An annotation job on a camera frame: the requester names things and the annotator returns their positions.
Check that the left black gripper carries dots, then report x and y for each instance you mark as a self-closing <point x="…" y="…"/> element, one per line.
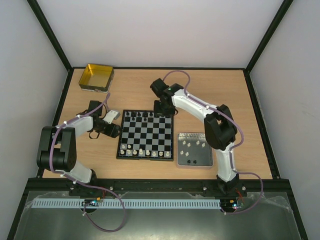
<point x="112" y="131"/>

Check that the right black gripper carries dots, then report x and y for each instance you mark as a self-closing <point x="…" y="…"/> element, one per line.
<point x="163" y="110"/>

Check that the black and white chessboard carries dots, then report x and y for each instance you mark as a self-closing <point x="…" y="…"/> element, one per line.
<point x="146" y="135"/>

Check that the grey tray of chess pieces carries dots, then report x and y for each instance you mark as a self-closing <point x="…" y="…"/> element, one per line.
<point x="193" y="151"/>

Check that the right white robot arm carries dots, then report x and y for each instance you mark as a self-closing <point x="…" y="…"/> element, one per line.
<point x="219" y="127"/>

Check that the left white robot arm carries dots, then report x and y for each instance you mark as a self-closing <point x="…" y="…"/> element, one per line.
<point x="57" y="150"/>

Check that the yellow square metal tin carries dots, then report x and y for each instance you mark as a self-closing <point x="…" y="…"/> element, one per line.
<point x="97" y="78"/>

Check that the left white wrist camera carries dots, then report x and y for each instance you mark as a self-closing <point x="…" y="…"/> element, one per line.
<point x="111" y="115"/>

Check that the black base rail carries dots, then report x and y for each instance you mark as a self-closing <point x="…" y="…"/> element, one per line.
<point x="207" y="188"/>

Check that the light blue slotted cable duct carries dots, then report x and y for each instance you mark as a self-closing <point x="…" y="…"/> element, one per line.
<point x="62" y="203"/>

